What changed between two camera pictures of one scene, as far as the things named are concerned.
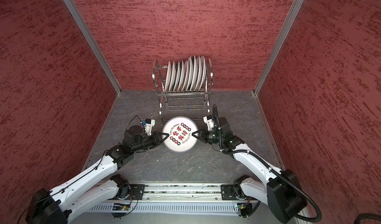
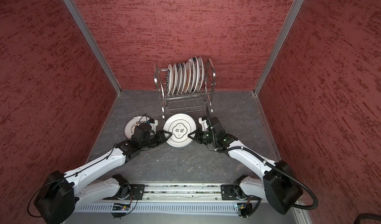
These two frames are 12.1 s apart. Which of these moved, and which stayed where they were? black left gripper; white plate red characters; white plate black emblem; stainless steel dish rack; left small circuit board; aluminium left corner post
Moved: white plate red characters; white plate black emblem
Stayed: aluminium left corner post; left small circuit board; stainless steel dish rack; black left gripper
